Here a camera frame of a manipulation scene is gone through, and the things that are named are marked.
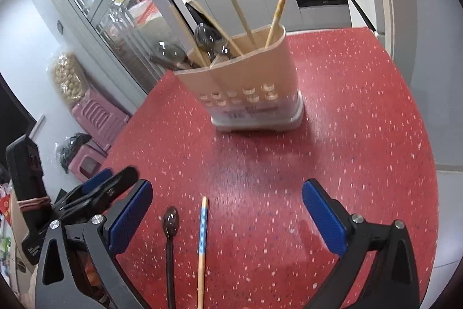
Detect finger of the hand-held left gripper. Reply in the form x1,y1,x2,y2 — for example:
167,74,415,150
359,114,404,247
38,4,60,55
58,169,114,209
61,166,140,220

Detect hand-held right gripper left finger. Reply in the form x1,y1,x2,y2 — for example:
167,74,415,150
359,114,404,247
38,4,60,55
34,180,154,309

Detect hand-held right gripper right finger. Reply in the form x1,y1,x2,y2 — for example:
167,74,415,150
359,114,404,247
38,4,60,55
302,178,422,309

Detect dark plastic spoon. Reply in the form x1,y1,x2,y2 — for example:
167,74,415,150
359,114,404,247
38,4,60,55
161,206,181,309

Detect blue patterned wooden chopstick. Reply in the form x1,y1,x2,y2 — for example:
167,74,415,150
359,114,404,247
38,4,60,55
197,196,210,309

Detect beige utensil holder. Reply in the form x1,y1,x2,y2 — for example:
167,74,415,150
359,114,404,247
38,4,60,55
174,25,305,133

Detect clear plastic spoon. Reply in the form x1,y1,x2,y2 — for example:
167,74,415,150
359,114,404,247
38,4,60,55
155,40,189,63
194,24,219,58

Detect black plastic bag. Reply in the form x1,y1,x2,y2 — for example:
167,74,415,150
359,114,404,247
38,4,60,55
58,133,93,174

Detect pink slatted plastic stool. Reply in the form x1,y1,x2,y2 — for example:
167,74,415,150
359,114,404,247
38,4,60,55
70,88,130,152

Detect clear bag of nuts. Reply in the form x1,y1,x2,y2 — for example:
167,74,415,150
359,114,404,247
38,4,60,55
51,54,89,110

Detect dotted wooden chopstick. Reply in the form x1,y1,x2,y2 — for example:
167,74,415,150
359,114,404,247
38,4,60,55
265,0,295,48

